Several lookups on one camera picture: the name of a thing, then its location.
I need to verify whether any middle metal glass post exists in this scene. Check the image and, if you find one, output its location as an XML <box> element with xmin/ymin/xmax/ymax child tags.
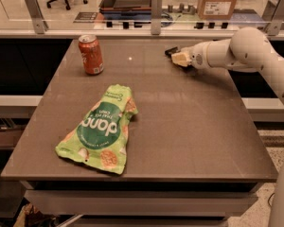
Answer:
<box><xmin>151</xmin><ymin>0</ymin><xmax>162</xmax><ymax>35</ymax></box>

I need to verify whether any brown crumpled paper bag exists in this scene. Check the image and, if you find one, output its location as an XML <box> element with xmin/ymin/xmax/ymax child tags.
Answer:
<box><xmin>13</xmin><ymin>203</ymin><xmax>54</xmax><ymax>227</ymax></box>

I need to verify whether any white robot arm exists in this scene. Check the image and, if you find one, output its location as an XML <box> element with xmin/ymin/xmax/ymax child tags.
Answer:
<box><xmin>171</xmin><ymin>27</ymin><xmax>284</xmax><ymax>227</ymax></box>

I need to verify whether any left metal glass post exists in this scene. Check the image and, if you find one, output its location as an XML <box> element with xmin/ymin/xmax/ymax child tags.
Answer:
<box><xmin>25</xmin><ymin>0</ymin><xmax>48</xmax><ymax>34</ymax></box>

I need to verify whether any green rice chip bag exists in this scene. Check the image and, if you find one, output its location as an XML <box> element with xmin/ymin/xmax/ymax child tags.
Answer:
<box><xmin>55</xmin><ymin>84</ymin><xmax>138</xmax><ymax>175</ymax></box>

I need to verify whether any metal glass post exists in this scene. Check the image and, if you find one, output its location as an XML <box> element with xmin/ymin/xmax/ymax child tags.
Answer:
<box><xmin>263</xmin><ymin>0</ymin><xmax>284</xmax><ymax>36</ymax></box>
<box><xmin>25</xmin><ymin>0</ymin><xmax>48</xmax><ymax>34</ymax></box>
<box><xmin>151</xmin><ymin>0</ymin><xmax>162</xmax><ymax>35</ymax></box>

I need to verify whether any cardboard box with label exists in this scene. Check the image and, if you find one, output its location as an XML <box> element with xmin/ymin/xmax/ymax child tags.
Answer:
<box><xmin>197</xmin><ymin>0</ymin><xmax>237</xmax><ymax>20</ymax></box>

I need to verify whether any orange soda can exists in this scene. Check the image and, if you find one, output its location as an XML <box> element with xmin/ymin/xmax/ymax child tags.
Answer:
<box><xmin>79</xmin><ymin>35</ymin><xmax>104</xmax><ymax>75</ymax></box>

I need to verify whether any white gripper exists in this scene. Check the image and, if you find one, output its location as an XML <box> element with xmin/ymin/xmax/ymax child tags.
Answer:
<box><xmin>171</xmin><ymin>42</ymin><xmax>210</xmax><ymax>69</ymax></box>

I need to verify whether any black rxbar chocolate bar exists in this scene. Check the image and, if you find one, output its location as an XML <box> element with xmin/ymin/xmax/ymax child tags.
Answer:
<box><xmin>165</xmin><ymin>46</ymin><xmax>180</xmax><ymax>57</ymax></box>

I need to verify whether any right metal glass post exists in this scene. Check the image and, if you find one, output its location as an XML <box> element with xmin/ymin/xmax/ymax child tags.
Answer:
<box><xmin>263</xmin><ymin>0</ymin><xmax>284</xmax><ymax>36</ymax></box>

